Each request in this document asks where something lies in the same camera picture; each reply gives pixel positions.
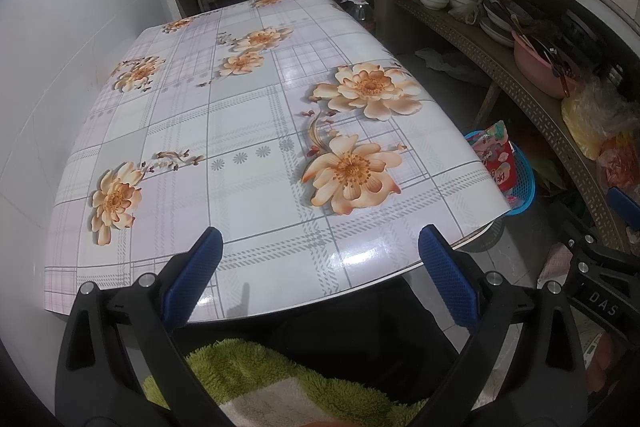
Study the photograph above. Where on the stack of plates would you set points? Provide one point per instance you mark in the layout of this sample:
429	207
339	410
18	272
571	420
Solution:
500	27

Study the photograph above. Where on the green shaggy cloth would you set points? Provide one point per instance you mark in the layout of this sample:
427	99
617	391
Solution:
260	372

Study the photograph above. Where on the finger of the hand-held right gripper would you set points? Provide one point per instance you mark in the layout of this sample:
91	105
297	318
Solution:
625	209

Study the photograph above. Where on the person's right hand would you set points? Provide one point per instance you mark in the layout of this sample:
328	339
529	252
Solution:
604	357

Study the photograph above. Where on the oil bottle with red cap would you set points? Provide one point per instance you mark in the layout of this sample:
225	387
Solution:
361	14

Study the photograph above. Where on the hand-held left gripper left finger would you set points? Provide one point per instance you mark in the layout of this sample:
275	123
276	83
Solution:
195	277

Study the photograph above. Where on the perforated metal shelf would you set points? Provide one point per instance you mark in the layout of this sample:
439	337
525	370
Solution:
525	92

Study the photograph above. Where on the orange plastic bag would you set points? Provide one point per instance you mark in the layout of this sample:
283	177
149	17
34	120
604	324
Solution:
620	162

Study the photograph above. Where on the red snack packet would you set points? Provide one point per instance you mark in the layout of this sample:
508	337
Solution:
500	167

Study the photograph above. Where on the yellow plastic bag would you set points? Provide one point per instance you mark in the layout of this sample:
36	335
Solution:
587	122

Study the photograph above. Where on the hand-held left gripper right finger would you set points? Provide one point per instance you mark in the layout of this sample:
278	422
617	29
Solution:
447	277

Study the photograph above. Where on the pink plastic basin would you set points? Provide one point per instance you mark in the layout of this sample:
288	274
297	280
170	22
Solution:
537	67

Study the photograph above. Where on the dark cloth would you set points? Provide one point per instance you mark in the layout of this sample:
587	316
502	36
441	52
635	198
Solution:
350	332

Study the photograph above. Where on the crumpled white plastic bag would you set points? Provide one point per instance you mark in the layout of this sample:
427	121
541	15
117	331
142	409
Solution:
450	62

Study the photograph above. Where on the blue plastic basket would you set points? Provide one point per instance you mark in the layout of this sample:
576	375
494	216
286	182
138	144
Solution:
525	187

